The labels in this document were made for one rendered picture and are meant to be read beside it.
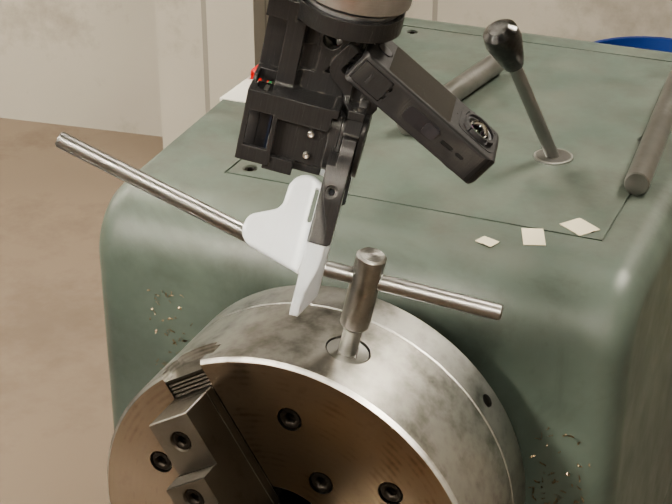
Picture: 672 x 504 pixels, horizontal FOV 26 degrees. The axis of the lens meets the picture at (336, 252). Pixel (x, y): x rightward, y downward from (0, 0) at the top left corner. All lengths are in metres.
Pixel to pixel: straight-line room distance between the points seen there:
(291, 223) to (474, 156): 0.13
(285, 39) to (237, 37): 3.26
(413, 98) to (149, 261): 0.40
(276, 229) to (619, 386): 0.34
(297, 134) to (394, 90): 0.07
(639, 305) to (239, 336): 0.31
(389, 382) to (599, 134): 0.44
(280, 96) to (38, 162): 3.60
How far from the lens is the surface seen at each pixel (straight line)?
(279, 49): 0.97
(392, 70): 0.94
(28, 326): 3.63
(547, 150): 1.34
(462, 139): 0.95
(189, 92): 4.32
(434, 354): 1.11
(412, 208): 1.24
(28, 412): 3.31
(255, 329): 1.11
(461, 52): 1.61
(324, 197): 0.94
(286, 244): 0.96
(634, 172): 1.28
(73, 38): 4.67
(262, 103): 0.95
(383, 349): 1.09
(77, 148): 1.03
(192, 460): 1.08
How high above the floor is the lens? 1.79
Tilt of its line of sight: 27 degrees down
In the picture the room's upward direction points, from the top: straight up
